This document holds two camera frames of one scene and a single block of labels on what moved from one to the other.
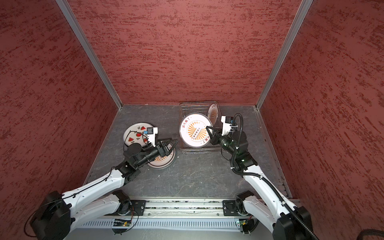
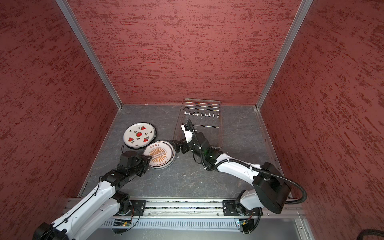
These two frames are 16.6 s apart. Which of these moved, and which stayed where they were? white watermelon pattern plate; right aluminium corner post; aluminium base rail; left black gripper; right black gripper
Moved: right black gripper; left black gripper
Stayed: white watermelon pattern plate; right aluminium corner post; aluminium base rail
